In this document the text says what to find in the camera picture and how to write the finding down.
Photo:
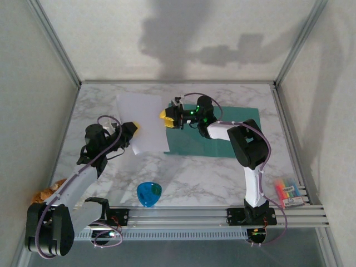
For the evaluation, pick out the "white paper sheet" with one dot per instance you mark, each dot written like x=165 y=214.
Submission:
x=142 y=119

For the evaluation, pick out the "green folder with clear cover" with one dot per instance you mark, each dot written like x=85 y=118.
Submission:
x=222 y=144

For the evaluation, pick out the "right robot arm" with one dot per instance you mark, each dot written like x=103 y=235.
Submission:
x=251 y=189

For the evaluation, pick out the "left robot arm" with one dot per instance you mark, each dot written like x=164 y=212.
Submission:
x=69 y=189

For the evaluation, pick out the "blue translucent plastic case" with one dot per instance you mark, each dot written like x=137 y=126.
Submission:
x=148 y=194

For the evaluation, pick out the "brown teddy bear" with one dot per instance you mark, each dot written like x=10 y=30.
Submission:
x=46 y=193

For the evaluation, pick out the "pack of coloured highlighters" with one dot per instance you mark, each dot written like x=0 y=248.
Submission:
x=289 y=193

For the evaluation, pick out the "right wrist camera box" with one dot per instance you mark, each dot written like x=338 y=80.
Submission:
x=178 y=101

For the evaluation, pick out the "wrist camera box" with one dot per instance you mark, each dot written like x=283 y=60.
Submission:
x=109 y=125
x=178 y=101

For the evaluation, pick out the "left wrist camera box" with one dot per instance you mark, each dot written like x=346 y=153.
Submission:
x=109 y=125

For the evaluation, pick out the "aluminium frame rail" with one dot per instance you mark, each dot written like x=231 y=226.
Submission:
x=178 y=82
x=292 y=144

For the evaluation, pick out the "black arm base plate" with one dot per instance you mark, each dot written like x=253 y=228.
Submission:
x=122 y=215
x=233 y=217

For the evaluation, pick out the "aluminium mounting rail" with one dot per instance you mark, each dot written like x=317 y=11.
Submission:
x=180 y=217

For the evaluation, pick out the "aluminium frame post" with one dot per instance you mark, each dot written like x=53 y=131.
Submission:
x=299 y=41
x=57 y=44

